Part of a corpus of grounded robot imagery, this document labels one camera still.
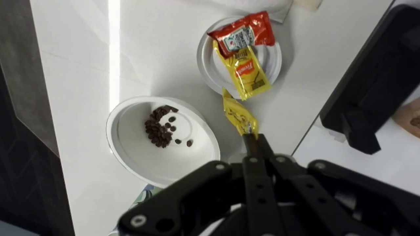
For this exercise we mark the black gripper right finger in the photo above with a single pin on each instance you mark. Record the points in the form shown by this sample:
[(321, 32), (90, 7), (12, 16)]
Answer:
[(342, 205)]

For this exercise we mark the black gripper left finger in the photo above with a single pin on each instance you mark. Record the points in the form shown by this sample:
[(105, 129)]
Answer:
[(197, 201)]

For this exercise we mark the long yellow mayonnaise packet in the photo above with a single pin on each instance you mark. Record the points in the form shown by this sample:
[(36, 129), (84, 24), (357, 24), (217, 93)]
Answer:
[(239, 116)]

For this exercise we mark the brown condiment packet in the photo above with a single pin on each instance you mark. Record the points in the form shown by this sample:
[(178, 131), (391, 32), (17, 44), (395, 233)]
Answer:
[(409, 120)]

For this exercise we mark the red ketchup packet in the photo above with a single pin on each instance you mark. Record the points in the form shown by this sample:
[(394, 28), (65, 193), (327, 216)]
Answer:
[(241, 37)]

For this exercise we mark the yellow mustard packet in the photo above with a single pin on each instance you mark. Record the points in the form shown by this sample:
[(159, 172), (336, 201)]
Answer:
[(247, 74)]

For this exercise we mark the small white plate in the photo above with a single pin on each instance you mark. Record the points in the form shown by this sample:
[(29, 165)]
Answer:
[(273, 61)]

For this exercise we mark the pile of coffee beans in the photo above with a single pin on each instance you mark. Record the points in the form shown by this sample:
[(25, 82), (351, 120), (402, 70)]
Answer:
[(158, 129)]

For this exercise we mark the white bowl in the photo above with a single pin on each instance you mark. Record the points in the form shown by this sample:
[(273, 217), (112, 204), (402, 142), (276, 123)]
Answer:
[(132, 149)]

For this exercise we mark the black holder block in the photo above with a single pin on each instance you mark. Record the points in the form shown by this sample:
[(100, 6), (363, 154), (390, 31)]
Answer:
[(376, 79)]

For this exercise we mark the wooden spoon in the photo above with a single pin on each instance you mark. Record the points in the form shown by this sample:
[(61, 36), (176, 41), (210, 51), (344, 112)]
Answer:
[(309, 3)]

